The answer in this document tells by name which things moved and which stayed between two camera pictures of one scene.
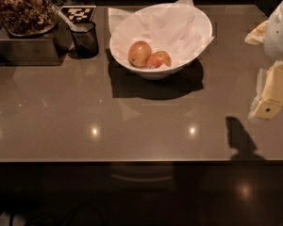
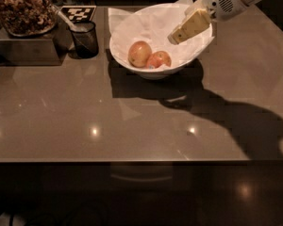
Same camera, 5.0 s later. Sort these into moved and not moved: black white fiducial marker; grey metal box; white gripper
Moved: white gripper
Not moved: grey metal box; black white fiducial marker
